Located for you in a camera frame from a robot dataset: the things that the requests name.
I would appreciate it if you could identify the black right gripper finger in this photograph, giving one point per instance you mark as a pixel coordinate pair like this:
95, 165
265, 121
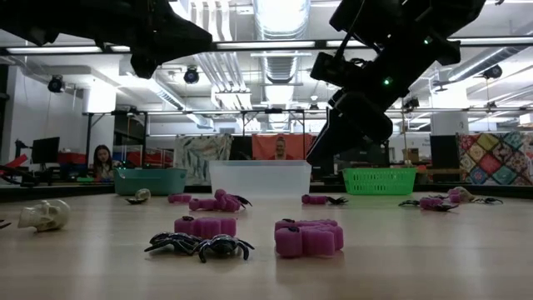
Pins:
358, 116

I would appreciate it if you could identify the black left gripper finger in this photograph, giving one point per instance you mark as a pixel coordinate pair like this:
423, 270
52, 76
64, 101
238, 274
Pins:
179, 37

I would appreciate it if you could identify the black plastic spider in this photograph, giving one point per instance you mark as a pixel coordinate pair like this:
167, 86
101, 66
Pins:
409, 203
172, 241
445, 207
438, 196
337, 200
222, 246
242, 200
488, 200
136, 201
3, 224

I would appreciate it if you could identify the cream plastic skull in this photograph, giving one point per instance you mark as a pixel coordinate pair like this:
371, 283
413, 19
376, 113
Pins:
143, 193
465, 193
46, 214

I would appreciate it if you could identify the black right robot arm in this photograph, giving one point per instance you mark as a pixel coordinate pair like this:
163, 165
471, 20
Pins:
416, 21

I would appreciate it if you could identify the black ceiling spotlight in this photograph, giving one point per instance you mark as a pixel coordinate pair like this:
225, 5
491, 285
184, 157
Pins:
493, 72
56, 84
412, 103
191, 76

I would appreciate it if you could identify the black computer monitor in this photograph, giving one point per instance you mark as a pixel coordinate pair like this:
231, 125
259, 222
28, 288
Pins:
241, 148
443, 152
46, 150
370, 158

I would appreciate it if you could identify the brown cardboard box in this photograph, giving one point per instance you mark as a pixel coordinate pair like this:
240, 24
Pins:
411, 155

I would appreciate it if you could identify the green plastic basket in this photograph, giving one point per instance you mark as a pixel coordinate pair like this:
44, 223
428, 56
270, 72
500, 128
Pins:
379, 181

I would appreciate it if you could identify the black overhead bar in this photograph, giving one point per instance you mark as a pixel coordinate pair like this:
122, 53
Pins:
320, 43

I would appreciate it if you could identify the white ceiling light strip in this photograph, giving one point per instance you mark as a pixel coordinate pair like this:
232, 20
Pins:
54, 49
266, 44
491, 41

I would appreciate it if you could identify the person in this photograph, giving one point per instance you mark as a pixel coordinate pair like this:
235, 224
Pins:
280, 150
103, 160

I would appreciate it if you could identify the orange cloth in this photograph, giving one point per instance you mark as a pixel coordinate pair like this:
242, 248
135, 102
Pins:
262, 146

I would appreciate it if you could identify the clear plastic bin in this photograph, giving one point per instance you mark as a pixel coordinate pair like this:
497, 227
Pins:
260, 179

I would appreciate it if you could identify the marbled pattern cloth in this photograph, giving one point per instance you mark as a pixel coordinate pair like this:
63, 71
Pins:
200, 154

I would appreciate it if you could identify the colourful patchwork quilt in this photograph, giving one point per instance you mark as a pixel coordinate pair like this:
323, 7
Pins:
495, 158

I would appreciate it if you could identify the red storage bins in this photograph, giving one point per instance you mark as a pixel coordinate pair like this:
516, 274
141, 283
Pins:
71, 157

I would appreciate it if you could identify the teal plastic bin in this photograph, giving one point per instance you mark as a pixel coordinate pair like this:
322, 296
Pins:
150, 183

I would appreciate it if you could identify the red angled board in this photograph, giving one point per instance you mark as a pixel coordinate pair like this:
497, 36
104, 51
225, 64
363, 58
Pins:
12, 161

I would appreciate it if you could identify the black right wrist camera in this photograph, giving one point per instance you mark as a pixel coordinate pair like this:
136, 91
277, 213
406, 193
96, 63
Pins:
331, 68

